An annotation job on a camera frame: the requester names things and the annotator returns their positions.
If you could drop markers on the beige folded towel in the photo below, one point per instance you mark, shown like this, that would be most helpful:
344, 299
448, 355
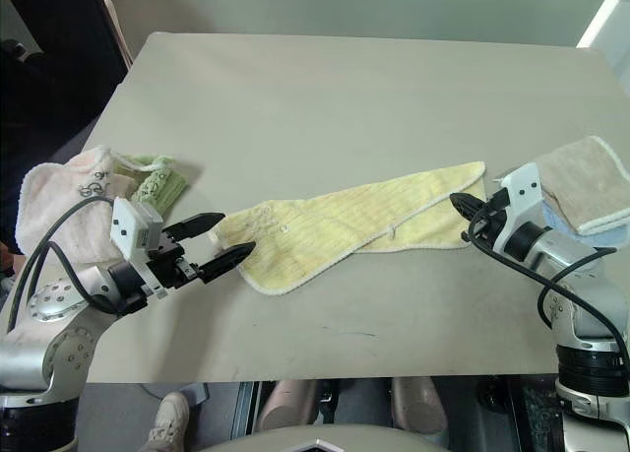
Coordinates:
581, 181

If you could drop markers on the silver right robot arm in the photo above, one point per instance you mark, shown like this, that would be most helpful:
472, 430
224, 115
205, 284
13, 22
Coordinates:
590, 294

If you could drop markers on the light wooden plank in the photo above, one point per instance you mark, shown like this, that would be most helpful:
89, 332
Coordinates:
120, 28

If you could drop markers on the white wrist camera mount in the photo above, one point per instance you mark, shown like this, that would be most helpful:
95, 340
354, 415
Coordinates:
125, 225
524, 176

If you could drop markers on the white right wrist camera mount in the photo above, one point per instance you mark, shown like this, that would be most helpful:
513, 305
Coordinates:
524, 176

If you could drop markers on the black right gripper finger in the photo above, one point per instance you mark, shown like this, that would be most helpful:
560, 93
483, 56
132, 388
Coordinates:
470, 200
471, 212

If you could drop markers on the white sneaker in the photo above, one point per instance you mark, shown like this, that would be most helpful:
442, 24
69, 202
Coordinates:
170, 417

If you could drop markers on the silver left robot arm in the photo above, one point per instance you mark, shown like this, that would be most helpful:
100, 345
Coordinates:
64, 343

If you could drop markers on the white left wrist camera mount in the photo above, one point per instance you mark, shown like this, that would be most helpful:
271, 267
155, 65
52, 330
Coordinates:
125, 225

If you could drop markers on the yellow towel with white trim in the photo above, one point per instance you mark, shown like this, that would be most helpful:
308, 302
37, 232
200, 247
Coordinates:
320, 225

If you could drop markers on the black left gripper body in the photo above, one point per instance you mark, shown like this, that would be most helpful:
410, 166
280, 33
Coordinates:
170, 267

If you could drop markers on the white frame post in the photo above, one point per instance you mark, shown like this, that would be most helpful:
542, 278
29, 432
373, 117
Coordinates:
603, 19

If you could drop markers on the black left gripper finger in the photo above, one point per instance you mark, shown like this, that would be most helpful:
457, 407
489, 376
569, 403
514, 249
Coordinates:
197, 223
224, 262

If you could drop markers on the large black furniture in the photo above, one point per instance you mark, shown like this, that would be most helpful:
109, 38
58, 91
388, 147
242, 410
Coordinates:
49, 78

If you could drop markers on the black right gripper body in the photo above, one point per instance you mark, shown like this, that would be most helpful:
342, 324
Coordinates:
494, 211

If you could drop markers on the pink towel with white trim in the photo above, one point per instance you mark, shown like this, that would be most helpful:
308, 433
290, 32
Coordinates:
54, 196

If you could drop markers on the grey robot torso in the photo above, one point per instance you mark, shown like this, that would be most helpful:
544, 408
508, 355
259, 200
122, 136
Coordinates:
320, 442

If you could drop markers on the green knitted towel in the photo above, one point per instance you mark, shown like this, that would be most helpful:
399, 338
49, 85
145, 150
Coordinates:
162, 186

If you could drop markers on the pinkish rounded cylinder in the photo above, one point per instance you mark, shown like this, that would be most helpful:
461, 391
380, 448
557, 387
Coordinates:
418, 405
285, 405

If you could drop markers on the light blue folded towel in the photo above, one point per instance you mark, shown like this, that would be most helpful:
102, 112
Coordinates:
556, 215

